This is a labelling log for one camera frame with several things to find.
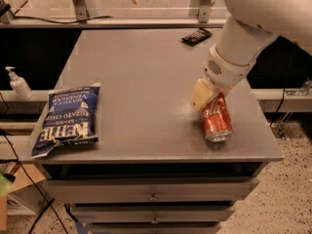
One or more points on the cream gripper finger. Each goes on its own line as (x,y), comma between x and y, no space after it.
(204,92)

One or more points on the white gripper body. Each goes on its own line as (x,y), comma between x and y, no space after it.
(223,71)

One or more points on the red coke can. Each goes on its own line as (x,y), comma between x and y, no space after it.
(216,120)

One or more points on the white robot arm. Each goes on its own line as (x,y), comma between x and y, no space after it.
(252,26)

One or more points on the dark snack wrapper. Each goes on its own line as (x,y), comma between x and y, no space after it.
(197,37)

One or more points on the grey drawer cabinet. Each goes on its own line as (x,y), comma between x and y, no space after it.
(146,125)

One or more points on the blue potato chip bag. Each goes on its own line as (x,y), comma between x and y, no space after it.
(70,120)

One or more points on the top grey drawer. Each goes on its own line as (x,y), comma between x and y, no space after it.
(150,190)

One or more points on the grey drawer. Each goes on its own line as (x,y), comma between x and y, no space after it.
(152,213)
(150,190)
(160,228)

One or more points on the middle grey drawer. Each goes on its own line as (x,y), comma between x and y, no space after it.
(152,213)

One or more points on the bottom grey drawer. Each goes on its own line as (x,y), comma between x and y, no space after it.
(160,228)

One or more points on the white pump dispenser bottle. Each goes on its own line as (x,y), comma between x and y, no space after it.
(18,84)

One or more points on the cardboard box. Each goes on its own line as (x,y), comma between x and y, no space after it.
(23,199)

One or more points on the green object at edge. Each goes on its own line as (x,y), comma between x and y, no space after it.
(6,182)

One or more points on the right metal bracket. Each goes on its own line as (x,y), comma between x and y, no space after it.
(204,11)

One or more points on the metal bracket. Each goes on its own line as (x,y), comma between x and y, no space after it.
(204,11)
(80,9)

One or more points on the left metal bracket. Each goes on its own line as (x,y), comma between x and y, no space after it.
(80,9)

